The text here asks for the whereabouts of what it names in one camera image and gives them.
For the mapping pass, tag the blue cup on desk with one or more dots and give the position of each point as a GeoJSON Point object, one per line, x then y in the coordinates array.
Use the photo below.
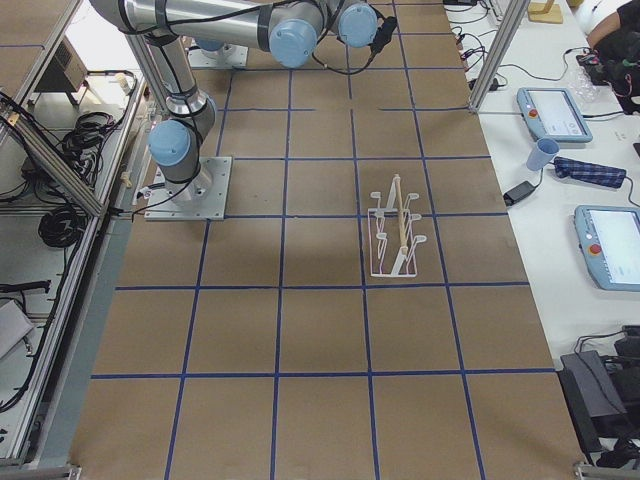
{"type": "Point", "coordinates": [542, 153]}

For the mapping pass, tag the black power adapter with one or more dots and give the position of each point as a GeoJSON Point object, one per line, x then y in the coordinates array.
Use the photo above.
{"type": "Point", "coordinates": [518, 193]}

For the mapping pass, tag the near teach pendant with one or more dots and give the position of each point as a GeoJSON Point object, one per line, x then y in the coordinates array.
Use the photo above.
{"type": "Point", "coordinates": [609, 241]}

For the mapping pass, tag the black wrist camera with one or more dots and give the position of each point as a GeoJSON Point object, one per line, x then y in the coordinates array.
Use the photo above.
{"type": "Point", "coordinates": [383, 35]}

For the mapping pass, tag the aluminium frame post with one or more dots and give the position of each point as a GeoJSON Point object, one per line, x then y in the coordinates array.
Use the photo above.
{"type": "Point", "coordinates": [505, 34]}

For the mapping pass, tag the teach pendant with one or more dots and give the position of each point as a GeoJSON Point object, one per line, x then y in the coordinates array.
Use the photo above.
{"type": "Point", "coordinates": [553, 113]}
{"type": "Point", "coordinates": [609, 241]}

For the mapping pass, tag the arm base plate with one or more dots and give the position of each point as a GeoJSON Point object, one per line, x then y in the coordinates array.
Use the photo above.
{"type": "Point", "coordinates": [203, 199]}
{"type": "Point", "coordinates": [228, 57]}

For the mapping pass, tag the person at desk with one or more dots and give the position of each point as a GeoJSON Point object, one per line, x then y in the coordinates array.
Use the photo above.
{"type": "Point", "coordinates": [616, 43]}

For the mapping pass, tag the blue plaid folded umbrella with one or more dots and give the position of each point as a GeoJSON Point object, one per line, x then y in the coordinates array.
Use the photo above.
{"type": "Point", "coordinates": [606, 176]}

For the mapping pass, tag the white wire cup rack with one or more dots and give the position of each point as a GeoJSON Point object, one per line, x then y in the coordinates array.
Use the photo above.
{"type": "Point", "coordinates": [391, 238]}

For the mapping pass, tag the far teach pendant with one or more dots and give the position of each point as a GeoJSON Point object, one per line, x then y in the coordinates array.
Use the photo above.
{"type": "Point", "coordinates": [553, 113]}

